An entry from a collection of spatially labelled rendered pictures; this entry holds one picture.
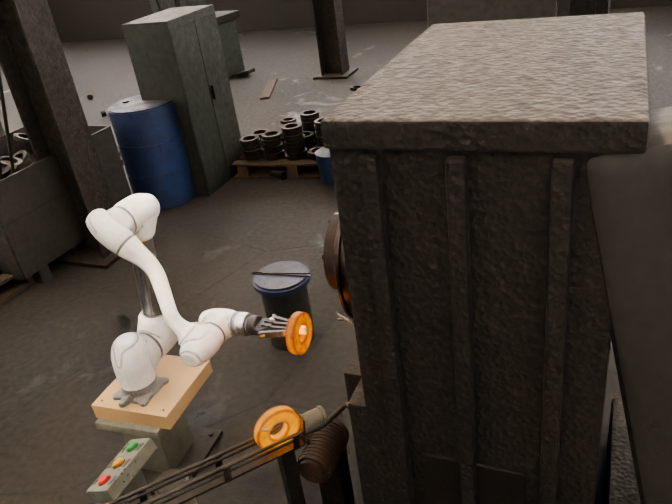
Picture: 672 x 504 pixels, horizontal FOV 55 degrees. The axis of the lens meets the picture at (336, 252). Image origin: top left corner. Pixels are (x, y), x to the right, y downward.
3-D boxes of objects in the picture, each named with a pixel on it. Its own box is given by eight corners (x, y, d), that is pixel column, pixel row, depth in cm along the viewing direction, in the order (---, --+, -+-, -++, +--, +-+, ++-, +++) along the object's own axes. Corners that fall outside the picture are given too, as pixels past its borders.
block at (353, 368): (386, 414, 229) (380, 362, 217) (379, 430, 223) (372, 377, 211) (358, 409, 233) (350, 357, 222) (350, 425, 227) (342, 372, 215)
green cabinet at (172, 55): (168, 194, 588) (120, 24, 516) (208, 164, 644) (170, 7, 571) (212, 196, 570) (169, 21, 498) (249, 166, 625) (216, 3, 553)
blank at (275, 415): (289, 452, 214) (284, 447, 217) (307, 412, 212) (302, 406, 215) (250, 451, 204) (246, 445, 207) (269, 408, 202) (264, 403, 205)
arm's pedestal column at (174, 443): (105, 484, 292) (83, 434, 277) (153, 421, 324) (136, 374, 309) (181, 499, 279) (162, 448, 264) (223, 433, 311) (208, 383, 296)
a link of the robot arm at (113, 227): (122, 240, 237) (144, 224, 248) (83, 210, 237) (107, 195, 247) (111, 262, 245) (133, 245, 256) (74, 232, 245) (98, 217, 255)
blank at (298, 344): (309, 304, 236) (301, 303, 238) (290, 325, 223) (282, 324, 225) (315, 340, 242) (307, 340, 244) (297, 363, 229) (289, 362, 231)
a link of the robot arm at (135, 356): (111, 388, 275) (96, 347, 265) (137, 362, 290) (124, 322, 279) (141, 394, 269) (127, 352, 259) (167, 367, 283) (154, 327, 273)
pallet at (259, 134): (378, 145, 630) (374, 101, 609) (357, 178, 564) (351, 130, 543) (266, 147, 667) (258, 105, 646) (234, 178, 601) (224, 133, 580)
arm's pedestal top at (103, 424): (97, 429, 279) (94, 422, 277) (138, 380, 305) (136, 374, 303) (159, 440, 268) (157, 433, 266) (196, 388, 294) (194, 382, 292)
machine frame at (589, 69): (603, 422, 286) (644, 9, 201) (589, 664, 201) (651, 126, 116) (442, 395, 314) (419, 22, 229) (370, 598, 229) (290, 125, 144)
